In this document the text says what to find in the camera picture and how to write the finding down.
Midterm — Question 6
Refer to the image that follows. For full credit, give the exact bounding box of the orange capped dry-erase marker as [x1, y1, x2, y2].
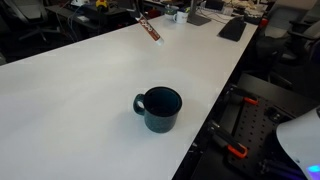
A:
[137, 14, 165, 47]

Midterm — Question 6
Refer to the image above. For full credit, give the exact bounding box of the dark teal speckled mug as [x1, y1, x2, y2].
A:
[132, 86, 184, 134]

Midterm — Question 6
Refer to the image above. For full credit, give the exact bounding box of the white robot base blue light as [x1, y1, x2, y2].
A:
[275, 105, 320, 180]

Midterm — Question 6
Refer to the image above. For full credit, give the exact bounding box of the white printed coffee mug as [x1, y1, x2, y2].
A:
[172, 10, 190, 25]

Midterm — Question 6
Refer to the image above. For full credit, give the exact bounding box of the black cluttered desk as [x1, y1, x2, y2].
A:
[44, 0, 144, 34]

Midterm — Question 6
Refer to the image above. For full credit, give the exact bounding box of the yellow tool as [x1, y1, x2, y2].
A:
[95, 0, 109, 9]

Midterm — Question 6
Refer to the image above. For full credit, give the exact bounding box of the green ceramic bowl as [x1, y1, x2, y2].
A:
[164, 4, 180, 21]

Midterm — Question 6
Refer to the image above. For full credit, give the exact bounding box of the small white device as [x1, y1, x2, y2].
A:
[70, 0, 90, 7]

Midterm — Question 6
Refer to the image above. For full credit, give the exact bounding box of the grey monitor stand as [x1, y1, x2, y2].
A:
[186, 0, 212, 27]

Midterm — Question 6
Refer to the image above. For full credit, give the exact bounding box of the black keyboard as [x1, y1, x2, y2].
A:
[218, 16, 248, 43]

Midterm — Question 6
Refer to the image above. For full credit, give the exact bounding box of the grey mesh office chair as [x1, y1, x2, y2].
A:
[3, 0, 61, 43]

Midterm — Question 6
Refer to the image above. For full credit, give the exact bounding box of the light grey office chair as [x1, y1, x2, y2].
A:
[264, 0, 320, 39]

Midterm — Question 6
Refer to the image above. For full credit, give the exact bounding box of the black perforated mounting board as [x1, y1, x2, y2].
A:
[228, 96, 301, 180]

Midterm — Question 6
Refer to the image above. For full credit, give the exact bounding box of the black armrest office chair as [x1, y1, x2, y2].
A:
[286, 19, 320, 64]

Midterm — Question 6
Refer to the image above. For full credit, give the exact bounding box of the black clamp orange handle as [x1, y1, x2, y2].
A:
[224, 87, 260, 107]
[207, 120, 249, 160]

